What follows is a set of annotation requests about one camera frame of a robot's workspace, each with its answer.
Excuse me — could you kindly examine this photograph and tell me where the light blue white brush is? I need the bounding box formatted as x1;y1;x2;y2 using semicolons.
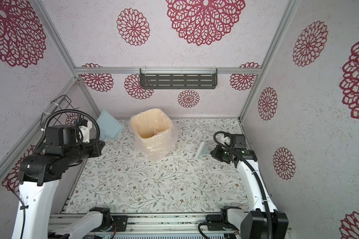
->
195;141;215;158

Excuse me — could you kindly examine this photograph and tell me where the cream bin with plastic liner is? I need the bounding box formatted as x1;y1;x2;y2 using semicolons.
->
129;109;178;161

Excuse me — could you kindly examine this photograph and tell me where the dark grey wall shelf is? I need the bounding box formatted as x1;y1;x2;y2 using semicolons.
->
139;69;218;90

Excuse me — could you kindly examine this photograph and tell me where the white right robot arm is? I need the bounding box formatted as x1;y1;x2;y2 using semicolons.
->
207;131;289;239

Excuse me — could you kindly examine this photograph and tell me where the light blue plastic dustpan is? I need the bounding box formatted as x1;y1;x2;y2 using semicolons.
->
96;109;124;141

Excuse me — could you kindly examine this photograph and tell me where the black wire wall basket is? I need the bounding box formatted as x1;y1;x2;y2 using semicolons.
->
40;95;80;129

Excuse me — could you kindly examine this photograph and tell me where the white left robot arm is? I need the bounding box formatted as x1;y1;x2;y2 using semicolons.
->
12;114;112;239

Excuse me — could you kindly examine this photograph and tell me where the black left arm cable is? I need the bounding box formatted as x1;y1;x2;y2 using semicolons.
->
7;109;101;239

